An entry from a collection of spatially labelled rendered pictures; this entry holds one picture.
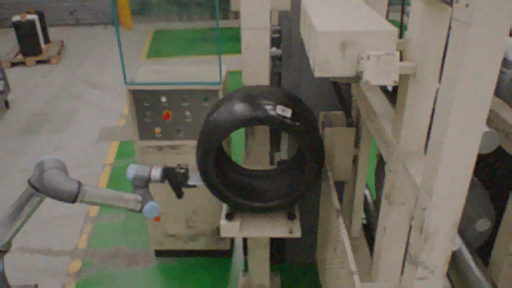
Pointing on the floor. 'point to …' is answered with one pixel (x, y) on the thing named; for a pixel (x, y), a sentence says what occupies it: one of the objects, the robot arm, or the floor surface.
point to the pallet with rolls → (33, 40)
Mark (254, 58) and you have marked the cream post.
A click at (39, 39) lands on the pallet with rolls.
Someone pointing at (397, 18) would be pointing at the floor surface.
